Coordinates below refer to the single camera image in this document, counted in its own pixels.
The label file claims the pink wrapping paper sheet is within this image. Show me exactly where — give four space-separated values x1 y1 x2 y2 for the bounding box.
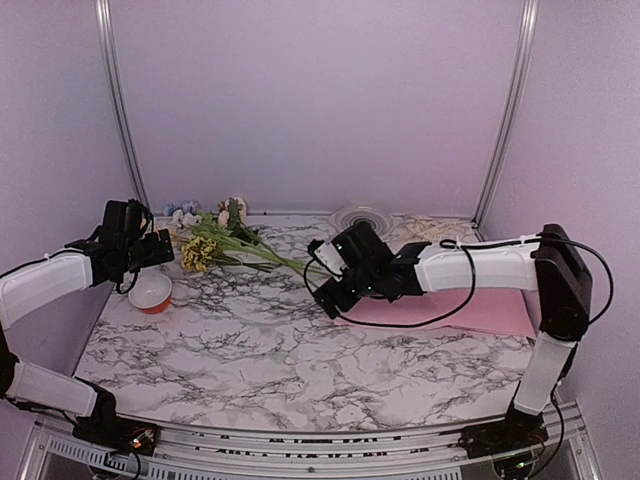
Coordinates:
345 288 536 338

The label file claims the beige rope bundle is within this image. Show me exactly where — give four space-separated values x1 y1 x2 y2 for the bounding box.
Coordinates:
394 213 481 246

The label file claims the right aluminium frame post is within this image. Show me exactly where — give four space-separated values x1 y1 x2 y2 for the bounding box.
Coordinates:
473 0 540 230

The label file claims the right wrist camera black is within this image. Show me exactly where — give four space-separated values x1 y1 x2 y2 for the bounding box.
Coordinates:
308 240 347 276

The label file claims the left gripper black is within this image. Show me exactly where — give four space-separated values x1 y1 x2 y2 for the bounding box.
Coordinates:
120 228 174 272

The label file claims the left aluminium frame post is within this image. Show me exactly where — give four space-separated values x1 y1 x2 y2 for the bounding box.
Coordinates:
95 0 150 207

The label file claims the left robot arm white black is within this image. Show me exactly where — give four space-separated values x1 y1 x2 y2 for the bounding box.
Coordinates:
1 200 174 445

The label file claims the aluminium frame post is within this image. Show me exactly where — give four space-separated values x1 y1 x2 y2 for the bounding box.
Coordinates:
95 0 150 207
473 0 540 230

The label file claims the aluminium front rail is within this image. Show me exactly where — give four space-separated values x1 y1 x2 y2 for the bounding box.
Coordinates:
17 402 603 479

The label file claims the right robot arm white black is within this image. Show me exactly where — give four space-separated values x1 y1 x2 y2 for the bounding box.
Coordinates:
307 223 592 448

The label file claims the orange white bowl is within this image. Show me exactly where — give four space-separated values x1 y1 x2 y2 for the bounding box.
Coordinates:
127 273 173 314

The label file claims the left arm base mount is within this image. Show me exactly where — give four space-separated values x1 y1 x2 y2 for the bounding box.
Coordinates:
72 417 160 456

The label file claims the blue white fake flower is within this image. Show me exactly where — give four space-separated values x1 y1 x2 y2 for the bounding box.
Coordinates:
162 199 202 229

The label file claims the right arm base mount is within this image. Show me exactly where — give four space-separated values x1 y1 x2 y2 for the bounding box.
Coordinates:
457 419 549 459

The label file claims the yellow fake flower bunch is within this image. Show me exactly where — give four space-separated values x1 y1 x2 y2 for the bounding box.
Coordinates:
180 236 277 273

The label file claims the pink rose fake flower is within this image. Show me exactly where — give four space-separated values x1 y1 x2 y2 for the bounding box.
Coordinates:
191 197 306 276

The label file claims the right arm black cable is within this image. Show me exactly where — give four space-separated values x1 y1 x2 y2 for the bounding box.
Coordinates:
302 237 614 330

